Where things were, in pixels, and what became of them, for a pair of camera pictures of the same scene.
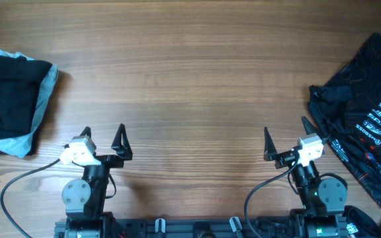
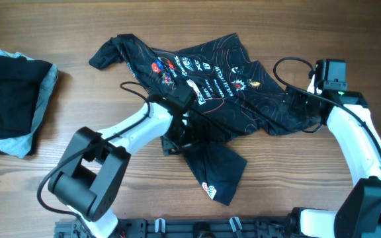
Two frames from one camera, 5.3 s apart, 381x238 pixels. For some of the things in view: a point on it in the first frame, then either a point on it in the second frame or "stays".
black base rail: [191, 227] stays
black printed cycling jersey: [358, 106] to [237, 94]
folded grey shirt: [18, 145] stays
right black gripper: [284, 158] to [295, 107]
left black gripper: [122, 151] to [167, 145]
